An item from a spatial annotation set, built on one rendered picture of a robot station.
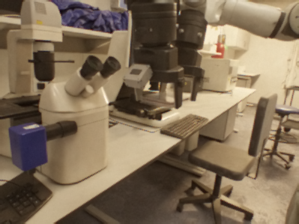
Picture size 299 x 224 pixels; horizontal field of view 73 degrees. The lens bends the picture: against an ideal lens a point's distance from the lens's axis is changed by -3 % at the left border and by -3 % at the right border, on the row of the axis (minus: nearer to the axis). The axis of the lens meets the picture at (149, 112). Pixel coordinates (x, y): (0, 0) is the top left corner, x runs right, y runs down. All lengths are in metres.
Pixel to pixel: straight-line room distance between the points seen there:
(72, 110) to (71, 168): 0.17
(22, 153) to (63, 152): 0.14
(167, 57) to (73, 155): 0.40
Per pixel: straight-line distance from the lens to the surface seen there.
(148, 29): 0.40
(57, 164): 0.67
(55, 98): 0.61
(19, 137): 0.52
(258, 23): 0.59
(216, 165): 1.48
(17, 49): 0.93
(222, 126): 3.06
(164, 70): 0.42
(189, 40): 0.54
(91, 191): 0.66
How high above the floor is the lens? 1.14
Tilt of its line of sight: 15 degrees down
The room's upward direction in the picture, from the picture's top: 4 degrees clockwise
